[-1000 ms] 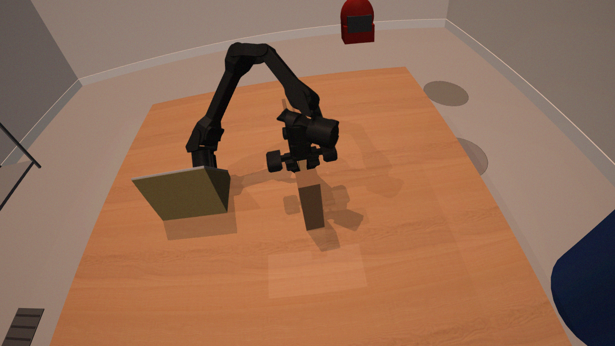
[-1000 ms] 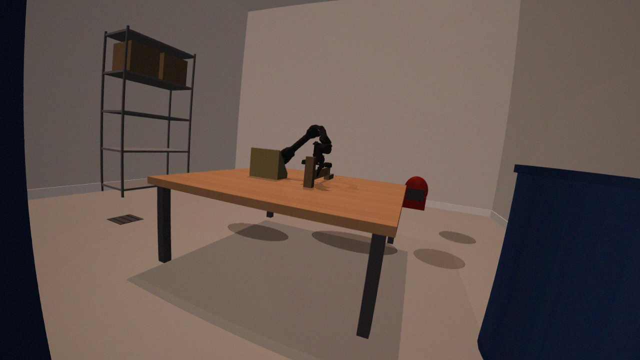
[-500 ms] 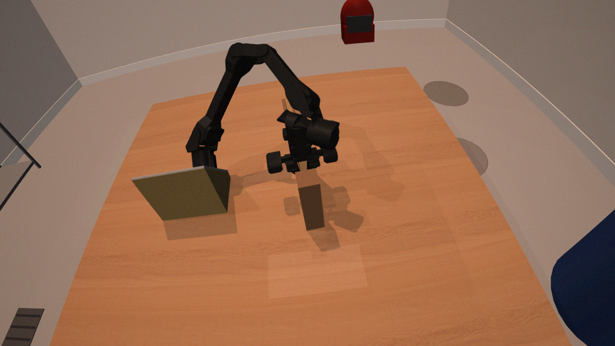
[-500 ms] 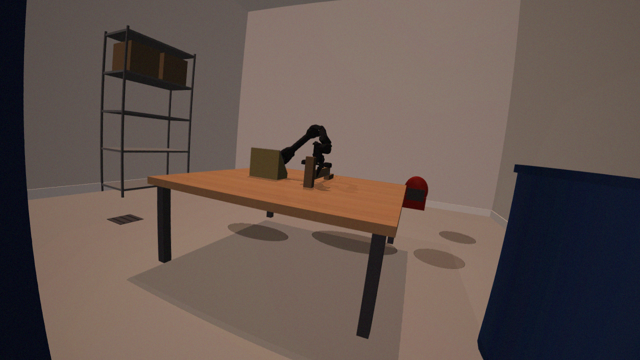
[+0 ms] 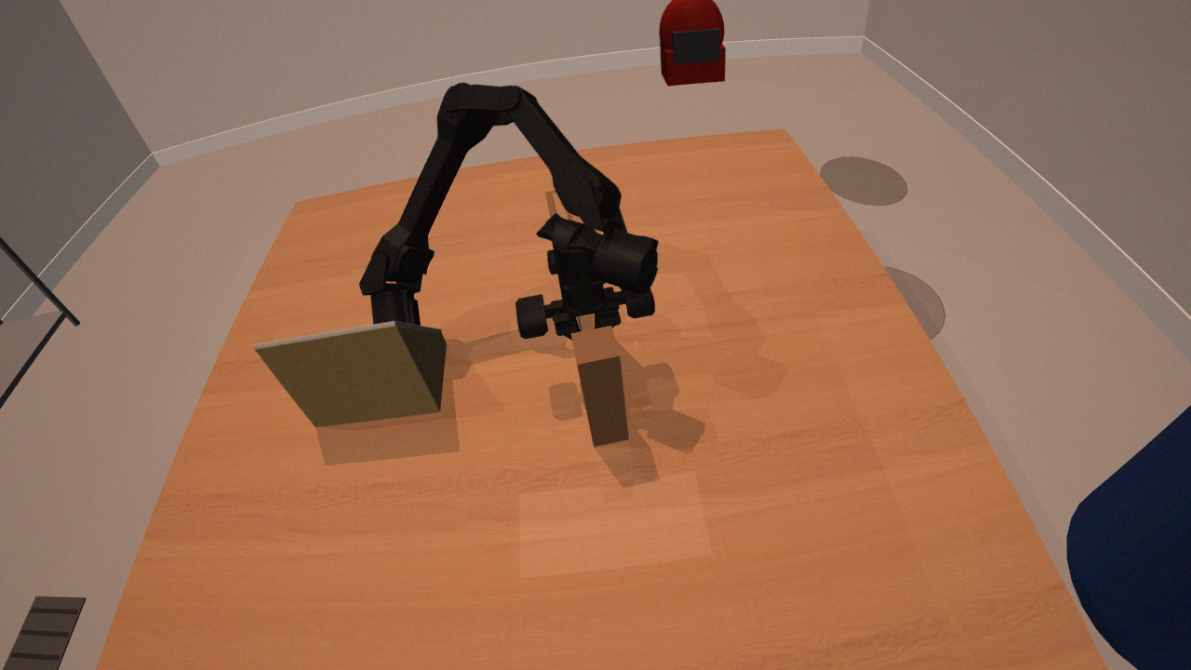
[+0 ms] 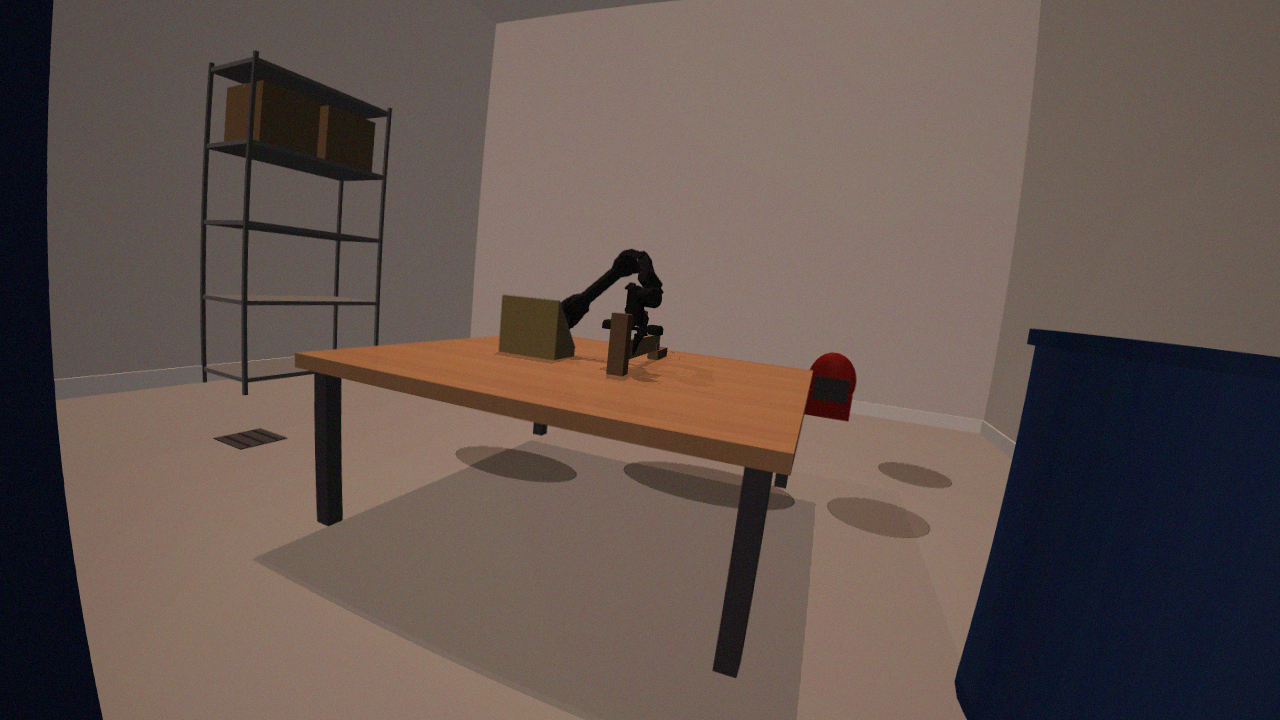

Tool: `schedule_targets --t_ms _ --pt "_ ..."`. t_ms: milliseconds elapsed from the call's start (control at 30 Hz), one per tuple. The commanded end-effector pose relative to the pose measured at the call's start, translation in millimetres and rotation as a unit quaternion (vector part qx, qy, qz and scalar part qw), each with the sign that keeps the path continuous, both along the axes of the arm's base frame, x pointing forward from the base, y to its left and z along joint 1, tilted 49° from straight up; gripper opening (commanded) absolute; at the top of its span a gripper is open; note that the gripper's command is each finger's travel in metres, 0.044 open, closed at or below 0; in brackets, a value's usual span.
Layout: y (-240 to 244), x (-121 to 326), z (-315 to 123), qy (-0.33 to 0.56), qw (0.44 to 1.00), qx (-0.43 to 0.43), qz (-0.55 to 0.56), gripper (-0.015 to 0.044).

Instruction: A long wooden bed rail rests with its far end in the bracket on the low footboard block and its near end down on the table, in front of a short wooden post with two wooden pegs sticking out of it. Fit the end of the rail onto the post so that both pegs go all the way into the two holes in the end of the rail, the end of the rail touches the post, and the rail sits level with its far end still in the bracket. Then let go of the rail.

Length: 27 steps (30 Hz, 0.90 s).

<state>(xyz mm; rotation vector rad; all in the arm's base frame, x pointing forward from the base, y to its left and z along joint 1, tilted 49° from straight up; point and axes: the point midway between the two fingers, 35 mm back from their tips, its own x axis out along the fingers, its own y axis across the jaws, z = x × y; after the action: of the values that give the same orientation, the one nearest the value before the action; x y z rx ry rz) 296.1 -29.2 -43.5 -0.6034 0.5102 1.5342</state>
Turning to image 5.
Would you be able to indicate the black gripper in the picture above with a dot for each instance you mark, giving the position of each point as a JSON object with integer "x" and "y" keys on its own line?
{"x": 580, "y": 297}

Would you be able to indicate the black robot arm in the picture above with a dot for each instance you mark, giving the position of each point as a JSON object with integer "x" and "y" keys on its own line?
{"x": 466, "y": 115}

